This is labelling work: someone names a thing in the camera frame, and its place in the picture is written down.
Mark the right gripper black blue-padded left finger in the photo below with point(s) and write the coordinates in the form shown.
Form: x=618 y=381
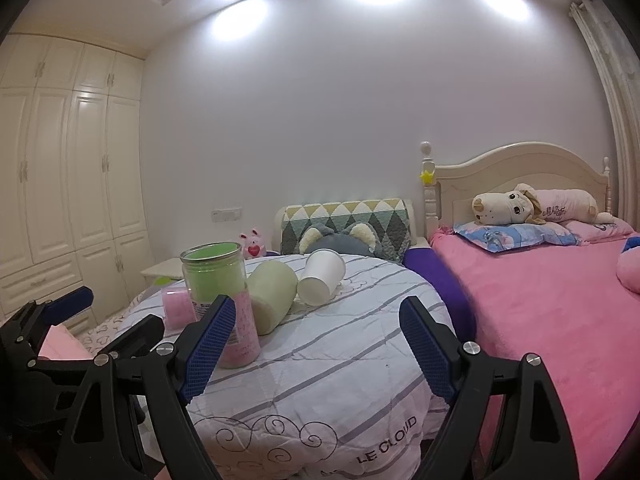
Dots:
x=171 y=376

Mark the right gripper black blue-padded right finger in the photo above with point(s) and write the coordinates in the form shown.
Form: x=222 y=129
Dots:
x=532 y=439

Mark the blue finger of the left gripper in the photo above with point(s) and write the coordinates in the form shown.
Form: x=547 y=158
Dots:
x=24 y=333

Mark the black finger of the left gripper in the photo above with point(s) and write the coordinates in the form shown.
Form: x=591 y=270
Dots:
x=138 y=340

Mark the clear jar green pink lining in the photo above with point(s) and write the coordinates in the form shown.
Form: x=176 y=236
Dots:
x=218 y=269

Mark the pink ribbed cup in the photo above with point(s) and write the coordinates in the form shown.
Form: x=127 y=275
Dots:
x=178 y=308

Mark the pale green cup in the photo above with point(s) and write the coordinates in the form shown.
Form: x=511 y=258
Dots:
x=273 y=288

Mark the white paper cup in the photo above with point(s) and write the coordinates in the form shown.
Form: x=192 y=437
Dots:
x=323 y=272

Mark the white nightstand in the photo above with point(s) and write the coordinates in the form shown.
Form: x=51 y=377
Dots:
x=170 y=268

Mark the pink bunny plush far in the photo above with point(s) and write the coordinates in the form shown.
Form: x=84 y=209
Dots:
x=253 y=245

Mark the cream wardrobe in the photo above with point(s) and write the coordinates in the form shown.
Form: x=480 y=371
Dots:
x=71 y=198

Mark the pink bed blanket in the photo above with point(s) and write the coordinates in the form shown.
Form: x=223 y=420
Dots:
x=566 y=304

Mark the striped white quilt table cover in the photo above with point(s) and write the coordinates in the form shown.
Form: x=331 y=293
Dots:
x=335 y=392

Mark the blue cartoon pillow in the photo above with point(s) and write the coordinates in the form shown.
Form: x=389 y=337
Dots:
x=496 y=239

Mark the grey bear plush cushion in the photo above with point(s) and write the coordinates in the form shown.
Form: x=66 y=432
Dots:
x=357 y=239

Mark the cream dog plush toy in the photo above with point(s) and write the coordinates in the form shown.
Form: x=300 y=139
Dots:
x=525 y=204

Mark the cream wooden headboard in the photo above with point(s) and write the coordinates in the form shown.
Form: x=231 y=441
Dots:
x=447 y=195

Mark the green diamond patterned pillow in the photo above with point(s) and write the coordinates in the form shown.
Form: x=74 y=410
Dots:
x=392 y=219

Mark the yellow star decoration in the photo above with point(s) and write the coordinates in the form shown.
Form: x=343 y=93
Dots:
x=427 y=177

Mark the cream curtain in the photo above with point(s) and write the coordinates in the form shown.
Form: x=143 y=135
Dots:
x=617 y=64

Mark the white wall socket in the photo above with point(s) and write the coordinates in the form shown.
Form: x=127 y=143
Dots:
x=231 y=214

